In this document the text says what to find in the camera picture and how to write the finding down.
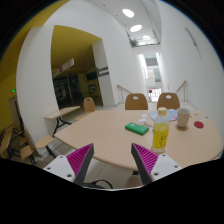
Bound wooden chair left back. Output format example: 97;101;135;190
125;93;148;110

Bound red round lid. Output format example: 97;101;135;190
194;121;204;129

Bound small wooden side desk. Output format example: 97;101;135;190
44;106;79;136

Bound hanging white red sign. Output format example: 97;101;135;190
52;58;74;78

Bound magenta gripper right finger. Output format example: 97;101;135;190
130;142;183;186

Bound small white paper pieces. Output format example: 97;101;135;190
138;114;148;123

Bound yellow drink bottle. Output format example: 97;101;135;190
152;107;169;154

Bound wooden chair near left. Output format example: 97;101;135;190
20;128;56;165

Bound green potted plant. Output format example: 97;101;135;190
129;39;138;48

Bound blue patterned paper sheet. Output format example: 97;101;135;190
148;109;177;122

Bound white paper cup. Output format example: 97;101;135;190
177;108;190;128

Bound wooden chair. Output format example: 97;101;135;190
157;92;180;109
75;97;95;121
20;128;56;165
125;93;148;110

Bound green flat box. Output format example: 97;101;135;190
125;122;149;135

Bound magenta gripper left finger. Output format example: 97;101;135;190
43;142;95;186

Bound wooden chair far left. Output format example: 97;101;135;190
75;97;95;121

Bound wooden chair right back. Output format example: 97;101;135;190
157;92;180;109

